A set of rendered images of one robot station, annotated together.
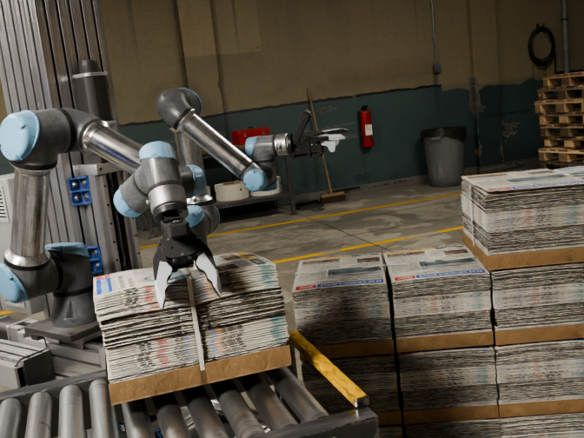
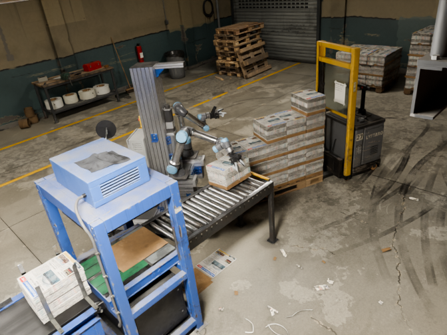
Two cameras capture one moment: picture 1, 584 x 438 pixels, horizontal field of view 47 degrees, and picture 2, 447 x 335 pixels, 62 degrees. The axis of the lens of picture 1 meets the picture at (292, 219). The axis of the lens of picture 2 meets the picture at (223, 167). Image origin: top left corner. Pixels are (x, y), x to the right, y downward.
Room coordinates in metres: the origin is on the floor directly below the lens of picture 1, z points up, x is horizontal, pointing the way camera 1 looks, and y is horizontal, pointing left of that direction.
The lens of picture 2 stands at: (-1.68, 1.82, 2.88)
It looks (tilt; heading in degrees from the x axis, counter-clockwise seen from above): 29 degrees down; 334
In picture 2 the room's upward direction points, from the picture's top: 6 degrees counter-clockwise
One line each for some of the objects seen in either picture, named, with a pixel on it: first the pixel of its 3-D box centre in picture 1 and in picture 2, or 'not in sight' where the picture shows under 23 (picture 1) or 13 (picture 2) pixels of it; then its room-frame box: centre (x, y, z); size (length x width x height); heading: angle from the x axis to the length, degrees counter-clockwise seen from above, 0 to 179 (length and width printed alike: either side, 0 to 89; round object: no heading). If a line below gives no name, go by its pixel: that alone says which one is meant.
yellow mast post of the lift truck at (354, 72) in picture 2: not in sight; (350, 116); (1.64, -1.70, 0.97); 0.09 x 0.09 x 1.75; 85
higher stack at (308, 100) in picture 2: not in sight; (307, 138); (2.01, -1.29, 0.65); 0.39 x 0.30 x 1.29; 175
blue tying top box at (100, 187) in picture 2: not in sight; (99, 169); (0.92, 1.58, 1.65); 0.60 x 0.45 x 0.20; 17
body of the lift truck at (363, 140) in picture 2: not in sight; (352, 140); (1.94, -2.09, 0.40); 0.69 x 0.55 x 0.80; 175
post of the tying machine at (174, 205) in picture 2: not in sight; (185, 261); (0.59, 1.16, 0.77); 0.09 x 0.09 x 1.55; 17
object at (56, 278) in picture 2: not in sight; (54, 285); (0.75, 2.12, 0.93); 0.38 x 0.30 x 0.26; 107
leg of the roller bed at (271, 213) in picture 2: not in sight; (271, 217); (1.17, -0.08, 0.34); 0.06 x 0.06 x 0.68; 17
